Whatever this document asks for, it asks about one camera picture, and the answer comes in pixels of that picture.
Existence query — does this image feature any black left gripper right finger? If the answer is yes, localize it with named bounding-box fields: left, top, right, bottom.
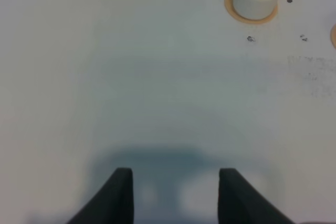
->
left=217, top=168, right=293, bottom=224

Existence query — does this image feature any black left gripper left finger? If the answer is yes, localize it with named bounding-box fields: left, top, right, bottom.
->
left=68, top=168, right=134, bottom=224

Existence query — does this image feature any orange coaster middle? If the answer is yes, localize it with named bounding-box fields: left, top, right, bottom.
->
left=330, top=24, right=336, bottom=48

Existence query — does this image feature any orange coaster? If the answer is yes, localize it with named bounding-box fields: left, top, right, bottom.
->
left=330, top=24, right=336, bottom=48
left=224, top=0, right=278, bottom=25

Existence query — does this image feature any orange coaster left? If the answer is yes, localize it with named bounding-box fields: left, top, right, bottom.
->
left=224, top=0, right=278, bottom=25

